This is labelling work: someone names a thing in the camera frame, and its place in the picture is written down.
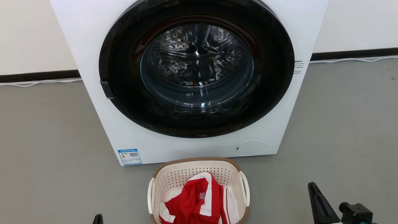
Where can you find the black baseboard strip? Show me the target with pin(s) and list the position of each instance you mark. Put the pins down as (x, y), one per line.
(37, 76)
(357, 53)

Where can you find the blue energy label sticker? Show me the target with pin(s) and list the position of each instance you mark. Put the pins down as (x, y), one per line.
(129, 156)

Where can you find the steel washing drum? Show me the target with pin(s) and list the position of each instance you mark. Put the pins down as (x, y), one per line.
(196, 59)

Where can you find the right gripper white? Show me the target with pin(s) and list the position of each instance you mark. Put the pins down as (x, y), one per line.
(356, 214)

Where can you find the round white filter cover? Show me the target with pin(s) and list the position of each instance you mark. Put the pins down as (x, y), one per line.
(250, 147)

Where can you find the white front-load washing machine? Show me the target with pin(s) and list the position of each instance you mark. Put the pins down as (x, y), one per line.
(87, 46)

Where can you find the red and white garment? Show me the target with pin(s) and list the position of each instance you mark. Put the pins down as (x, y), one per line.
(189, 205)

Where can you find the cream perforated laundry basket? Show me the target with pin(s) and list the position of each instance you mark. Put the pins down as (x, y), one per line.
(177, 177)

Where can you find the black round washer door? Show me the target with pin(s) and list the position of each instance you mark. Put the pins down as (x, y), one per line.
(124, 109)

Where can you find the small printed text sticker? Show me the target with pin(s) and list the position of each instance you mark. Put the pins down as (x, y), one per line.
(298, 67)

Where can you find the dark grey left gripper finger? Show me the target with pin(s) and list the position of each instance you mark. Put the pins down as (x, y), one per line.
(98, 219)

